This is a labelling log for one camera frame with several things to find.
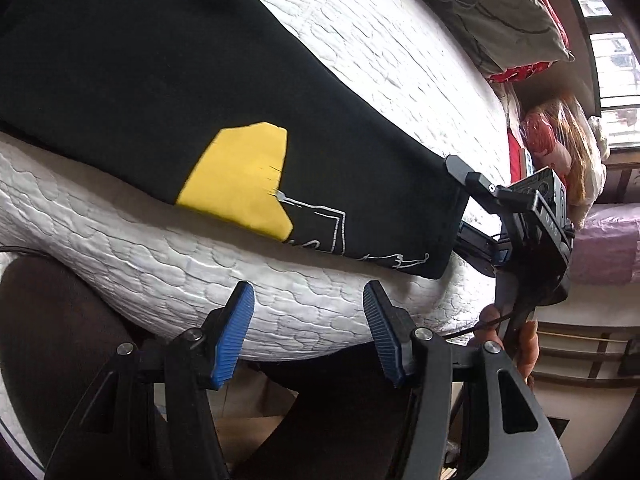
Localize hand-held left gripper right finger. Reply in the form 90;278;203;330
362;280;572;480

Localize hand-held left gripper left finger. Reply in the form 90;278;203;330
44;281;256;480

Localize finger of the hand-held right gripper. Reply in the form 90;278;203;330
457;220;510;278
442;154;540;214

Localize black pants with yellow patch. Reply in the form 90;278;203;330
0;0;471;281

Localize person's right hand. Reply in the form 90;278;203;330
466;304;542;387

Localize pink bedding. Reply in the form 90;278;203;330
570;204;640;286

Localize clear plastic bag of clothes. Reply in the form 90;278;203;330
517;91;608;206

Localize person's dark clothed leg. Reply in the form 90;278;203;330
0;254;168;461
232;347;418;480

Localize red patterned cloth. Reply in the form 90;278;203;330
487;0;571;85

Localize white quilted mattress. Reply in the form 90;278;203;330
0;0;516;480

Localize grey floral pillow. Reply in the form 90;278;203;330
385;0;576;77

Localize window with metal bars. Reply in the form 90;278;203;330
565;0;640;153

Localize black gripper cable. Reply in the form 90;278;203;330
442;310;521;342

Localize wooden furniture frame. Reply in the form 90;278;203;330
530;312;640;403

